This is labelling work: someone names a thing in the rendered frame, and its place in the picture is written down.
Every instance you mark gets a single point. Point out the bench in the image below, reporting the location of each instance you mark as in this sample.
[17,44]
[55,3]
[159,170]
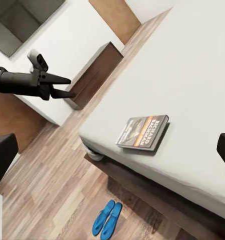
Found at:
[93,75]

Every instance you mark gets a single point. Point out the bed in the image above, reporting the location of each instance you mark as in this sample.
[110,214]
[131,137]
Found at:
[178,72]

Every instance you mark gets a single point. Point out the sandal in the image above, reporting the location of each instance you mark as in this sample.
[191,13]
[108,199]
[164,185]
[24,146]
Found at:
[110,224]
[102,218]

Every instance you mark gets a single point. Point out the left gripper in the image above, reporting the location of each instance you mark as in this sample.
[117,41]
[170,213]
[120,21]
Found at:
[40,84]

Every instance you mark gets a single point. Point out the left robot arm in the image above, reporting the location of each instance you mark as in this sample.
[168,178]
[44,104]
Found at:
[38,82]

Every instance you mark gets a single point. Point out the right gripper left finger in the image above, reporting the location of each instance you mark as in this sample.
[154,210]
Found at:
[8,151]

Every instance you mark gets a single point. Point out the hardback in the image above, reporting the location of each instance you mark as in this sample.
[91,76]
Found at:
[142,133]

